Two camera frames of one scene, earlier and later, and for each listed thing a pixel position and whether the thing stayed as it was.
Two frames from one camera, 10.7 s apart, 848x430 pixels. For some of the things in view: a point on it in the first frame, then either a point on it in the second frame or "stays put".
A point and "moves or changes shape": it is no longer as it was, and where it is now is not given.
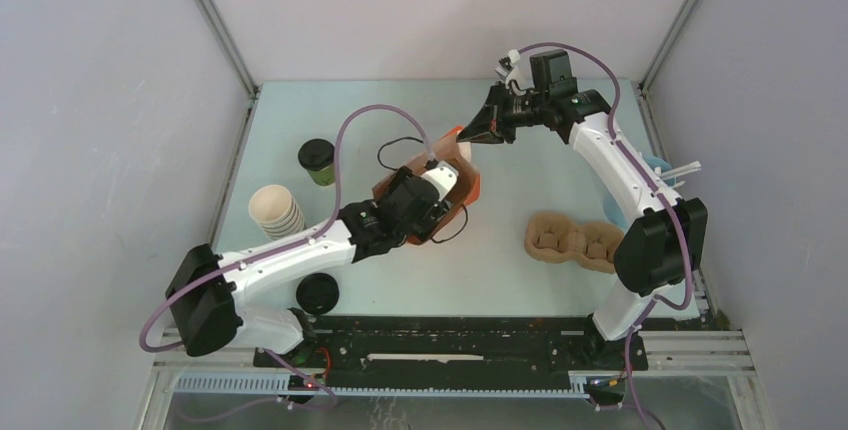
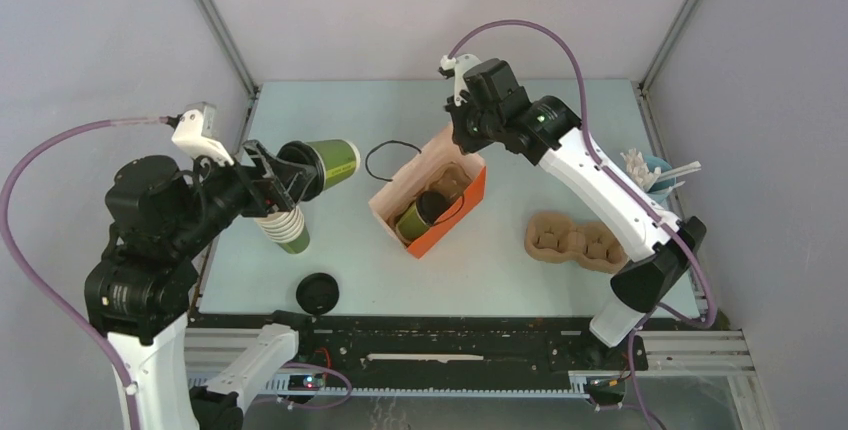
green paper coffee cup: [325, 177] moves or changes shape
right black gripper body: [519, 111] → [473, 130]
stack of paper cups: [276, 211] stays put
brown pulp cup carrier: [553, 237] stays put
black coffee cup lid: [316, 154] → [304, 153]
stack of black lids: [317, 293] stays put
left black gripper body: [431, 219] → [226, 191]
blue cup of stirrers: [614, 206] stays put
